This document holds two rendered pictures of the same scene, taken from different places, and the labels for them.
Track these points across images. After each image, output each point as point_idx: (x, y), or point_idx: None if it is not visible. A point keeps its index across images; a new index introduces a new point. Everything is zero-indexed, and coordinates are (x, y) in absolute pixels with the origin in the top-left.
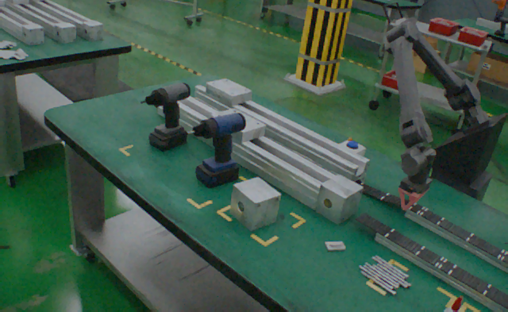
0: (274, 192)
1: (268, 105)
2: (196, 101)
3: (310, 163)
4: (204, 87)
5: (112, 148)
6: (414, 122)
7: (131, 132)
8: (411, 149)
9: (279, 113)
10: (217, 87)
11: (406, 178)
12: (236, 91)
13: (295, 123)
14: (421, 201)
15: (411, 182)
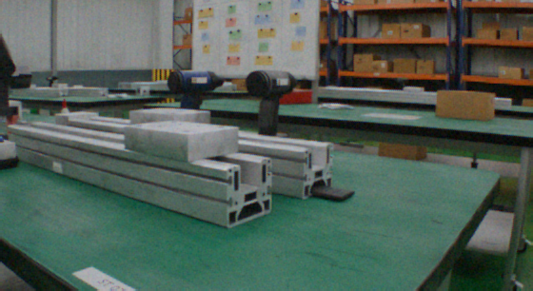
0: None
1: (41, 234)
2: (247, 142)
3: (88, 121)
4: (246, 157)
5: (335, 156)
6: (9, 48)
7: (336, 167)
8: (24, 67)
9: (32, 214)
10: (207, 124)
11: (9, 106)
12: (164, 123)
13: (64, 135)
14: None
15: (10, 106)
